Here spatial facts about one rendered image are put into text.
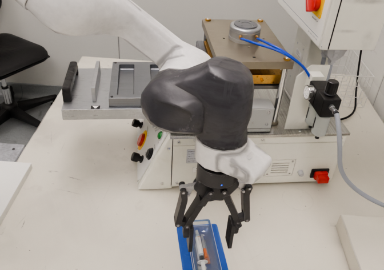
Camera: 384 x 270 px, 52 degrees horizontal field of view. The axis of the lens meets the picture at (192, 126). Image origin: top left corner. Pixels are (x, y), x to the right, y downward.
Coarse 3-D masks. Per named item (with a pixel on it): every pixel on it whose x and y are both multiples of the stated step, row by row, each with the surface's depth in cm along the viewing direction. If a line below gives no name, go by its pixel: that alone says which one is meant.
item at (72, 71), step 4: (72, 64) 106; (76, 64) 107; (68, 68) 104; (72, 68) 104; (76, 68) 106; (68, 72) 102; (72, 72) 102; (76, 72) 106; (68, 76) 100; (72, 76) 101; (64, 80) 99; (68, 80) 99; (72, 80) 100; (64, 84) 97; (68, 84) 97; (72, 84) 99; (64, 88) 96; (68, 88) 96; (72, 88) 100; (64, 92) 96; (68, 92) 97; (64, 96) 97; (68, 96) 97; (64, 100) 98; (68, 100) 98
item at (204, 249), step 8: (200, 224) 91; (208, 224) 91; (200, 232) 89; (208, 232) 89; (200, 240) 87; (208, 240) 87; (192, 248) 85; (200, 248) 86; (208, 248) 86; (216, 248) 86; (200, 256) 84; (208, 256) 84; (216, 256) 84; (200, 264) 82; (208, 264) 82; (216, 264) 82
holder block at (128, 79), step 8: (120, 64) 111; (128, 64) 111; (136, 64) 111; (144, 64) 112; (152, 64) 112; (112, 72) 106; (120, 72) 110; (128, 72) 110; (136, 72) 107; (144, 72) 108; (152, 72) 111; (112, 80) 103; (120, 80) 106; (128, 80) 106; (136, 80) 104; (144, 80) 104; (112, 88) 100; (120, 88) 103; (128, 88) 103; (136, 88) 100; (144, 88) 100; (112, 96) 96; (120, 96) 97; (128, 96) 97; (136, 96) 97; (112, 104) 97; (120, 104) 97; (128, 104) 97; (136, 104) 98
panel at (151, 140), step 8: (144, 120) 123; (144, 128) 119; (152, 128) 111; (152, 136) 109; (144, 144) 113; (152, 144) 106; (160, 144) 100; (144, 152) 111; (152, 152) 103; (144, 160) 108; (152, 160) 102; (144, 168) 105
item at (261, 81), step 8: (208, 48) 108; (256, 72) 97; (264, 72) 97; (272, 72) 98; (280, 72) 98; (256, 80) 97; (264, 80) 97; (272, 80) 98; (256, 88) 99; (264, 88) 99; (272, 88) 99
